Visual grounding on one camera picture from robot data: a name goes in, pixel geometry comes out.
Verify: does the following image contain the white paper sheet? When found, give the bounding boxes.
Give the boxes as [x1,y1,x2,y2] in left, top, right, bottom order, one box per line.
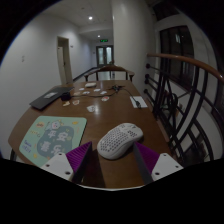
[129,95,148,109]

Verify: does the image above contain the dark framed window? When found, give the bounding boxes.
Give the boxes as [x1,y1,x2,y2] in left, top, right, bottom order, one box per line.
[159,25,196,91]

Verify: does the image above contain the black railing with wooden handrail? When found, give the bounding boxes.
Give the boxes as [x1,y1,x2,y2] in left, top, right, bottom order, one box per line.
[143,52,224,161]

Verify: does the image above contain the recessed ceiling lights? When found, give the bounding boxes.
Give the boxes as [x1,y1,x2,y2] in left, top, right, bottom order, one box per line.
[87,15,102,39]

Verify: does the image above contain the mint green printed mouse pad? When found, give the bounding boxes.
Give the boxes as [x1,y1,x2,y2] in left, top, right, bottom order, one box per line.
[18,115,88,168]

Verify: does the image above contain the wooden armchair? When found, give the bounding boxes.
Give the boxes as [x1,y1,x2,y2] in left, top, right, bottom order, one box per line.
[83,64,136,83]

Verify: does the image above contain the black cable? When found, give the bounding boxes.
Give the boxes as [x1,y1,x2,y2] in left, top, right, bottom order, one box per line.
[71,84,143,110]

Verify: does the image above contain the dark closed laptop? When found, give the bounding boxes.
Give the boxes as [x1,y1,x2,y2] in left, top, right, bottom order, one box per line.
[29,86,75,111]

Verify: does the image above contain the small black box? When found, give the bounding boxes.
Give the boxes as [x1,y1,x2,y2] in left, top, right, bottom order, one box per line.
[60,91,72,102]

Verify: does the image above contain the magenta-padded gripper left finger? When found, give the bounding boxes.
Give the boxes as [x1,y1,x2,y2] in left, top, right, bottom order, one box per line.
[40,141,94,185]

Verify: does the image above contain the glass double door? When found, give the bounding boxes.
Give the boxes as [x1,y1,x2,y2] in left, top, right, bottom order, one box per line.
[95,44,115,67]

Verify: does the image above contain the white perforated computer mouse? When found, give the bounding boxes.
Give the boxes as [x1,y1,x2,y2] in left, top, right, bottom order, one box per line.
[96,122,144,161]

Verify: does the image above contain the open side door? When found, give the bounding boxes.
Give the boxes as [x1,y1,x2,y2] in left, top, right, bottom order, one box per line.
[56,36,74,85]

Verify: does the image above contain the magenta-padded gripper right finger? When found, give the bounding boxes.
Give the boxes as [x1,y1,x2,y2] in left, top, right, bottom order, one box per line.
[133,141,184,186]

